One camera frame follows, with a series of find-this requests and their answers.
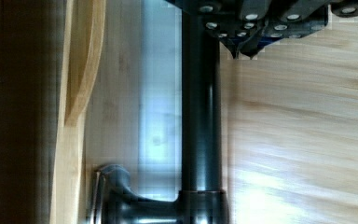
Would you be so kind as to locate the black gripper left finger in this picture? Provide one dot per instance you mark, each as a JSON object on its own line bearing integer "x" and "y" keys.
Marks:
{"x": 237, "y": 24}

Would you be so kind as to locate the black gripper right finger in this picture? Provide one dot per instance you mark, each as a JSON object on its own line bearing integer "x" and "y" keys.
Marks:
{"x": 299, "y": 18}

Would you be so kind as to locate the wooden drawer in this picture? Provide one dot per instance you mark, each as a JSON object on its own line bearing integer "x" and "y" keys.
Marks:
{"x": 76, "y": 78}

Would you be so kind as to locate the bamboo cutting board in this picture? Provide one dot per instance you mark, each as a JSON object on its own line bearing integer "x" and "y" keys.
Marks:
{"x": 290, "y": 130}

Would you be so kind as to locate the black metal drawer handle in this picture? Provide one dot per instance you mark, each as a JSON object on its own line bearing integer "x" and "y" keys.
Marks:
{"x": 201, "y": 199}

